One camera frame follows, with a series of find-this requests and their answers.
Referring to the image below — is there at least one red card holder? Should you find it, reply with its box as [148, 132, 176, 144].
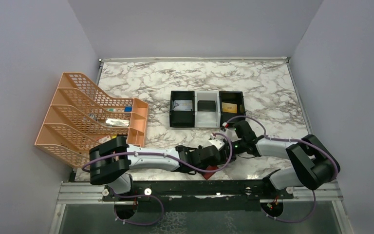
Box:
[200, 165, 219, 180]

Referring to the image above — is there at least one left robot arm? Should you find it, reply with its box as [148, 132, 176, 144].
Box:
[82, 134, 232, 196]

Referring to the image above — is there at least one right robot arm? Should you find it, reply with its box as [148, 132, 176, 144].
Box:
[231, 120, 340, 194]

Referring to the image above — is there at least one gold card in bin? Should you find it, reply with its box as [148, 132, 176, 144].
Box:
[222, 102, 238, 114]

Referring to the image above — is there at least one black card in bin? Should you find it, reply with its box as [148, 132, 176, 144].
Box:
[197, 100, 217, 112]

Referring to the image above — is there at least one silver card in bin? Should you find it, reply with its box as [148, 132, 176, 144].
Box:
[173, 100, 193, 112]

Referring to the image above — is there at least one white middle bin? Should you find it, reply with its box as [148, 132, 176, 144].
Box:
[194, 91, 221, 128]

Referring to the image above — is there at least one right black bin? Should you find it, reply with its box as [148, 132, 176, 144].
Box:
[219, 91, 246, 127]

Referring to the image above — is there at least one black bin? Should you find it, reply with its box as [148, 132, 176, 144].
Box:
[169, 91, 195, 128]
[219, 91, 246, 127]

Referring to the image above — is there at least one left black bin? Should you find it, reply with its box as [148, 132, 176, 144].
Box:
[169, 91, 195, 128]

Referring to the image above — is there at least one silver foil packet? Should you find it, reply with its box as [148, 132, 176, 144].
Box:
[105, 118, 130, 127]

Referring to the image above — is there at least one orange plastic file organizer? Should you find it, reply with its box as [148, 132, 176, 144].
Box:
[35, 72, 149, 168]

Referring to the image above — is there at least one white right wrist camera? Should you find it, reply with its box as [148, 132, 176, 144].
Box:
[219, 122, 236, 139]

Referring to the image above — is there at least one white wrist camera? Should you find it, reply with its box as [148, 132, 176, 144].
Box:
[219, 122, 236, 139]
[208, 138, 225, 151]

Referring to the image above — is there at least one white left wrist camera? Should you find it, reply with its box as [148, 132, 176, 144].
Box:
[208, 138, 225, 151]

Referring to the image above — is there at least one black mounting rail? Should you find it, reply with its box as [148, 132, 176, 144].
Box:
[102, 179, 294, 213]

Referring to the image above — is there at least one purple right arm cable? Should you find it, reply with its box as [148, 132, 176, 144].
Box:
[225, 116, 341, 224]

